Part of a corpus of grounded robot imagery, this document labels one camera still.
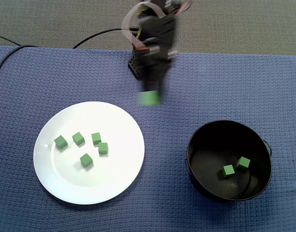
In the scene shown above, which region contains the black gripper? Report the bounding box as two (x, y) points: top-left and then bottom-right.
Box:
(135, 14), (179, 97)

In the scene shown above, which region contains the green cube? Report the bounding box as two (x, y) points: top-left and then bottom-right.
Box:
(98, 142), (109, 155)
(222, 164), (236, 179)
(79, 153), (93, 168)
(236, 156), (251, 170)
(72, 131), (86, 146)
(53, 134), (68, 150)
(138, 90), (162, 106)
(91, 132), (102, 145)

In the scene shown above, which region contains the black round container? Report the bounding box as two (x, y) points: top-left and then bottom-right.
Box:
(185, 120), (273, 203)

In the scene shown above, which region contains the white round plate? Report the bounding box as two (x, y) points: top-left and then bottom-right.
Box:
(33, 101), (146, 205)

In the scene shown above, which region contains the blue woven table cloth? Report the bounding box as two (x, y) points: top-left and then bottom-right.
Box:
(0, 45), (296, 232)

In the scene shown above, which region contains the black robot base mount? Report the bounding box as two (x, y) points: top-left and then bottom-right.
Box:
(127, 48), (145, 80)

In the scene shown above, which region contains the white gripper servo wire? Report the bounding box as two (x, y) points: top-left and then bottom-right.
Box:
(120, 1), (167, 50)

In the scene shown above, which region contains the thick black cable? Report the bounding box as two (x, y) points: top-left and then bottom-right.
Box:
(0, 28), (139, 84)

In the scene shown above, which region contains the thin black floor cable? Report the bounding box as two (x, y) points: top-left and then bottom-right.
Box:
(0, 33), (22, 46)

